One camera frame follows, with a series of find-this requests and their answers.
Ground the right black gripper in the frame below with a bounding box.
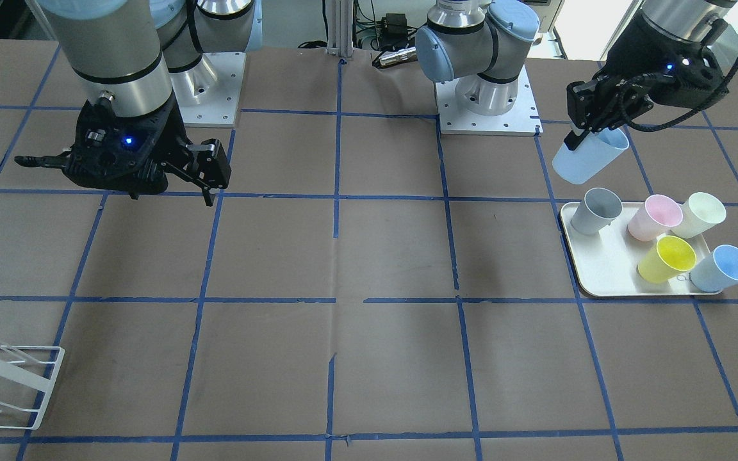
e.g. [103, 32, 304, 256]
[14, 96, 231, 207]

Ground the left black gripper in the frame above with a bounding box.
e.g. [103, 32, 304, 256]
[565, 17, 729, 150]

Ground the light blue plastic cup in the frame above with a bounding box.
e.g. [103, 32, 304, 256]
[552, 129, 629, 184]

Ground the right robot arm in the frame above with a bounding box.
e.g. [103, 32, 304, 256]
[15, 1, 263, 206]

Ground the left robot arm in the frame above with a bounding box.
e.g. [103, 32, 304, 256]
[415, 1, 738, 149]

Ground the grey plastic cup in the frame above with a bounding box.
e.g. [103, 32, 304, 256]
[571, 188, 623, 234]

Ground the pink plastic cup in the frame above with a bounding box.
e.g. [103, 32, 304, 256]
[627, 195, 684, 241]

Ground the cream white plastic cup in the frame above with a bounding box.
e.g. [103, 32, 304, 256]
[671, 191, 727, 239]

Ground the yellow plastic cup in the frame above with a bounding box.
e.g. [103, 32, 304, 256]
[637, 236, 698, 284]

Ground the cream plastic tray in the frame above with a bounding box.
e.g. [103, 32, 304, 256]
[559, 202, 706, 298]

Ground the black power adapter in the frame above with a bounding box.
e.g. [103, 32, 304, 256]
[380, 13, 408, 40]

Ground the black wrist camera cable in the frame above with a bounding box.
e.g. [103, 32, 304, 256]
[619, 0, 738, 133]

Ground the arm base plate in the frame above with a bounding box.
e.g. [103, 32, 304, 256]
[434, 68, 543, 136]
[170, 52, 248, 129]

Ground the aluminium frame post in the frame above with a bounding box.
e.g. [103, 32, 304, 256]
[329, 1, 354, 61]

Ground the white wire cup rack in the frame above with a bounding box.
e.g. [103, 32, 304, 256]
[0, 339, 65, 431]

